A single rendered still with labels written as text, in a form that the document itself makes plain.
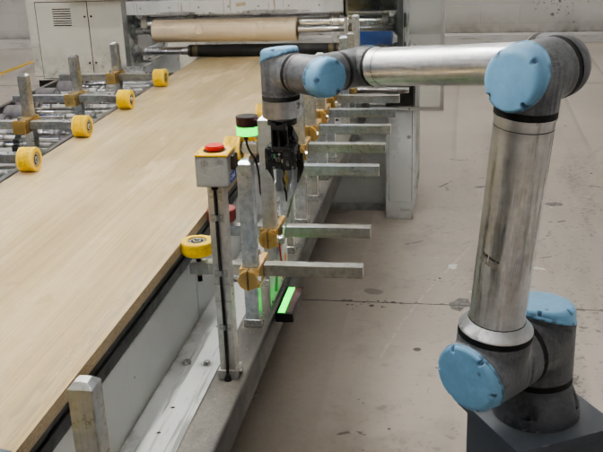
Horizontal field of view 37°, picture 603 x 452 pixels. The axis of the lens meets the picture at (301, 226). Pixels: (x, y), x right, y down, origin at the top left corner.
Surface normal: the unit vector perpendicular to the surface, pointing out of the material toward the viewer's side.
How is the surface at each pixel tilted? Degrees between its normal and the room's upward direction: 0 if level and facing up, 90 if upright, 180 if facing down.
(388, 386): 0
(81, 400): 90
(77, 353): 0
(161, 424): 0
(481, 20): 90
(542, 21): 90
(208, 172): 90
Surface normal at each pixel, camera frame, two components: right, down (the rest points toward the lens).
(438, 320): -0.04, -0.94
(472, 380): -0.74, 0.33
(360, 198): -0.16, 0.34
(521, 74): -0.73, 0.13
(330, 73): 0.61, 0.25
